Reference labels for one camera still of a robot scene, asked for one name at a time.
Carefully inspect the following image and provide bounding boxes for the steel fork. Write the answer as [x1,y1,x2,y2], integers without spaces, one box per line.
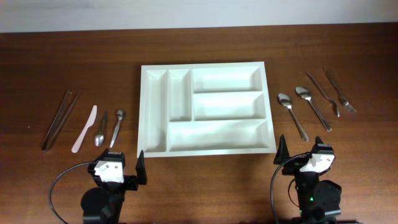
[305,72,340,118]
[324,70,357,114]

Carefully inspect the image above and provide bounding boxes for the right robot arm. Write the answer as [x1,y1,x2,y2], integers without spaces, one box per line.
[270,136,342,223]

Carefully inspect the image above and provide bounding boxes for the small steel teaspoon dark handle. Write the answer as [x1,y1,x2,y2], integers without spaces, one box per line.
[95,110,108,147]

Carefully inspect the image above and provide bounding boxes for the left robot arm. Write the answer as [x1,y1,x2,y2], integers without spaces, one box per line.
[81,149,147,223]

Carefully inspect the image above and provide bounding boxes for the small steel teaspoon silver handle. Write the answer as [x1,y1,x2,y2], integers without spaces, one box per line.
[109,110,126,148]

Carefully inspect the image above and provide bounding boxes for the metal tongs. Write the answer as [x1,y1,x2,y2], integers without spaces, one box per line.
[41,90,80,151]

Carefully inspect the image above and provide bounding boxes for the white plastic cutlery tray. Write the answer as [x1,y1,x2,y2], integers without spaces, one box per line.
[137,62,277,158]

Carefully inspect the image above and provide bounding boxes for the pink plastic knife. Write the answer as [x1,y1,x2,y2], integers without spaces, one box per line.
[72,105,98,153]

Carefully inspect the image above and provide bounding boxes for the large steel spoon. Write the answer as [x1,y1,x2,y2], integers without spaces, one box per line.
[277,93,309,142]
[295,86,332,131]

